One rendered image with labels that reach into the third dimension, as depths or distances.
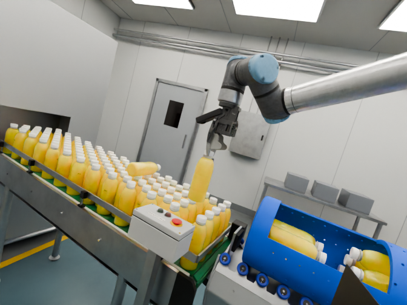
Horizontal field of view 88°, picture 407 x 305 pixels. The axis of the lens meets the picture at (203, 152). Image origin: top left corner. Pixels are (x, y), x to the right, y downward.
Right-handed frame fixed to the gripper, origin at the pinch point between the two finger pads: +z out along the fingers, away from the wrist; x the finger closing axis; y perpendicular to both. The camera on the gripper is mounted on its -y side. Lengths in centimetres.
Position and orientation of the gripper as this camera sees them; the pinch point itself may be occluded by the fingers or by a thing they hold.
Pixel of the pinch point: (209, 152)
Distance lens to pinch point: 83.1
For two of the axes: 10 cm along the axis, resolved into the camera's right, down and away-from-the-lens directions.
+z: -2.7, 9.6, 1.0
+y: 8.6, 2.9, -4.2
